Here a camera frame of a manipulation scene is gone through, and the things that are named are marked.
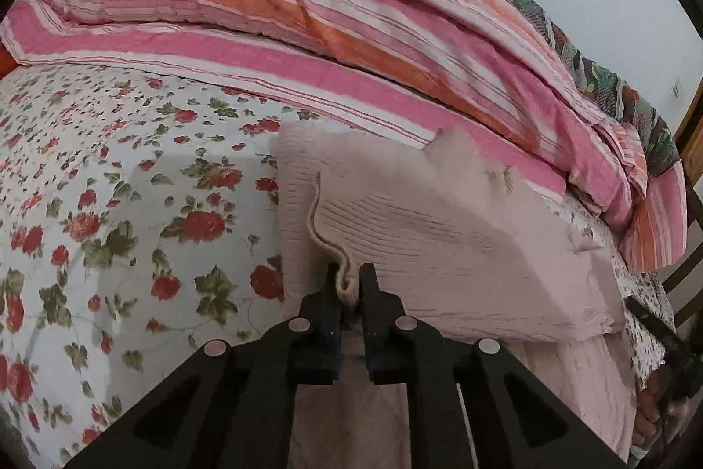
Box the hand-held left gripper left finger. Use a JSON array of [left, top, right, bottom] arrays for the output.
[[66, 262, 342, 469]]

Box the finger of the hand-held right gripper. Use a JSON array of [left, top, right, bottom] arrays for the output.
[[625, 295, 682, 356]]

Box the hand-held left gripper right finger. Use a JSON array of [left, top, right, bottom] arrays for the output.
[[359, 263, 628, 469]]

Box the pink knitted garment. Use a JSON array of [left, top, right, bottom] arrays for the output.
[[269, 120, 641, 469]]

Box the person's right hand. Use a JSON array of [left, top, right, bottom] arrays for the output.
[[631, 369, 691, 454]]

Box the wooden chair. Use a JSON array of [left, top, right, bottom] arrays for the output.
[[659, 180, 703, 332]]

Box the brown wooden door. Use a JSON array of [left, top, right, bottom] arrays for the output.
[[672, 78, 703, 159]]

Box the floral bed sheet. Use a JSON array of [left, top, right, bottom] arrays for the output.
[[0, 62, 678, 469]]

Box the green brown patterned blanket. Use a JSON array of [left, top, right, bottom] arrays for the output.
[[412, 0, 685, 176]]

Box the pink orange striped quilt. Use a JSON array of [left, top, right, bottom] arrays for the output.
[[0, 0, 689, 273]]

